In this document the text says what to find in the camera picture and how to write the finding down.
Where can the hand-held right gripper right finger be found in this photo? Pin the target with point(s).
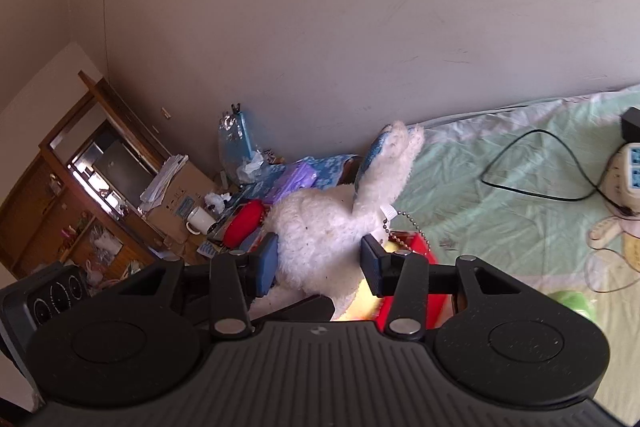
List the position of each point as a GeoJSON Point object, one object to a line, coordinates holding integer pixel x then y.
{"type": "Point", "coordinates": [372, 267]}

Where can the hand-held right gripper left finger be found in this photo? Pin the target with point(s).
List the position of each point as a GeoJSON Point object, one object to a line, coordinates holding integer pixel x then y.
{"type": "Point", "coordinates": [267, 264]}

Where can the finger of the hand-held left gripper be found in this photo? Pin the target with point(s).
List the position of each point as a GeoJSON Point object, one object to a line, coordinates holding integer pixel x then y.
{"type": "Point", "coordinates": [295, 307]}

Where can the yellow tiger plush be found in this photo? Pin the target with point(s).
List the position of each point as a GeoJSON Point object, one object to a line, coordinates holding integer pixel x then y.
{"type": "Point", "coordinates": [360, 307]}

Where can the red cardboard box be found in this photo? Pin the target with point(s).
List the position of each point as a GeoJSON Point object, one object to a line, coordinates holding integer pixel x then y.
{"type": "Point", "coordinates": [422, 249]}

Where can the white rabbit plush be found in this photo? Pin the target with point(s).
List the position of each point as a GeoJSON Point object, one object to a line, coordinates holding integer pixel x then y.
{"type": "Point", "coordinates": [320, 237]}

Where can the green mushroom plush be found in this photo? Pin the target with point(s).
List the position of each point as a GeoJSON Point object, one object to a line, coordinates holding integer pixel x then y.
{"type": "Point", "coordinates": [575, 302]}

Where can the red glasses case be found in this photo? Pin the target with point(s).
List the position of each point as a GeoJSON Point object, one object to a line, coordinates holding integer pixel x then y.
{"type": "Point", "coordinates": [245, 219]}

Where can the black smartphone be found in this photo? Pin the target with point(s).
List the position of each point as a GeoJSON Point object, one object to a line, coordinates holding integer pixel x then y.
{"type": "Point", "coordinates": [222, 229]}

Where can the white mug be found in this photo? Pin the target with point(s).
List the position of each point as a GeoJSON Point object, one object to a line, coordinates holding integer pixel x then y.
{"type": "Point", "coordinates": [200, 219]}

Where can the purple tissue pack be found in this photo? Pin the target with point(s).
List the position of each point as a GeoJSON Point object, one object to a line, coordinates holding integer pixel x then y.
{"type": "Point", "coordinates": [297, 179]}

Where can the crumpled white tissue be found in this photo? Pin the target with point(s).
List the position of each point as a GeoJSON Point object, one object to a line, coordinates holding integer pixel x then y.
{"type": "Point", "coordinates": [250, 164]}

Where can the brown cardboard box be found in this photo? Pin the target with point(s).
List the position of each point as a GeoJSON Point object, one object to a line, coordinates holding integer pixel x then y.
{"type": "Point", "coordinates": [175, 192]}

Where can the printed bed sheet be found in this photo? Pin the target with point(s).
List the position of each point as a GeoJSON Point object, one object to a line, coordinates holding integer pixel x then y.
{"type": "Point", "coordinates": [475, 207]}

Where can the wooden cabinet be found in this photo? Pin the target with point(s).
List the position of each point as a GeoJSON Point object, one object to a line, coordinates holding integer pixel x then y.
{"type": "Point", "coordinates": [60, 187]}

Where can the blue pack in plastic bag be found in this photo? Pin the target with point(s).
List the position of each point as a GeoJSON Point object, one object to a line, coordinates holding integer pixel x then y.
{"type": "Point", "coordinates": [235, 142]}

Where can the stack of papers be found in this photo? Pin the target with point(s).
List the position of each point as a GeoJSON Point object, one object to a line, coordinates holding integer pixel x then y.
{"type": "Point", "coordinates": [162, 182]}

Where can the black binder clip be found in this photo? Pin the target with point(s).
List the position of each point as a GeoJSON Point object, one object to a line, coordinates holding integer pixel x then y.
{"type": "Point", "coordinates": [235, 108]}

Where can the cream power strip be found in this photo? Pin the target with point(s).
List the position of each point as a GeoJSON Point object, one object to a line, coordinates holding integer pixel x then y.
{"type": "Point", "coordinates": [625, 177]}

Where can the black power adapter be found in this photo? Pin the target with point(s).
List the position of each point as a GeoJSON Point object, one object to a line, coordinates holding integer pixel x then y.
{"type": "Point", "coordinates": [631, 124]}

